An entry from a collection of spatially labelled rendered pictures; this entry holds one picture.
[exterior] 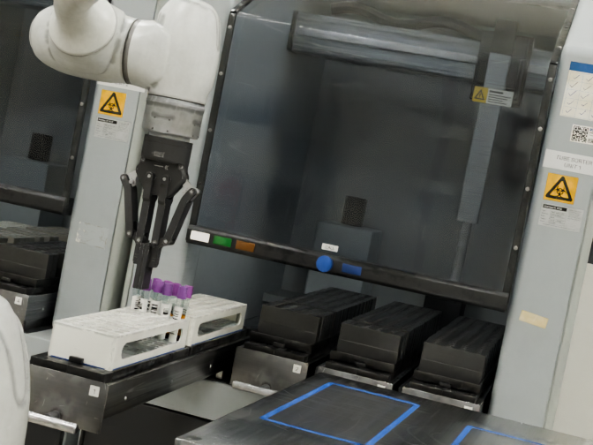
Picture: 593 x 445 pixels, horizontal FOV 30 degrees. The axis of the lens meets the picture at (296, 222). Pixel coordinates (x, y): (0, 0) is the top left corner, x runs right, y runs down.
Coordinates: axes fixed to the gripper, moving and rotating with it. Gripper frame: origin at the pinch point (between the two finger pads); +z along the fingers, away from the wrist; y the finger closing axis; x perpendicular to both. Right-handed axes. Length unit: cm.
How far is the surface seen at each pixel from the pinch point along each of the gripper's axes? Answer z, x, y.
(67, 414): 19.4, -21.9, 1.8
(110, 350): 10.1, -18.2, 4.7
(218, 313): 8.6, 25.5, 5.0
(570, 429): 36, 149, 70
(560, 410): 32, 149, 66
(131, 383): 15.0, -13.9, 6.9
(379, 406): 12.6, 1.1, 40.1
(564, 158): -30, 38, 57
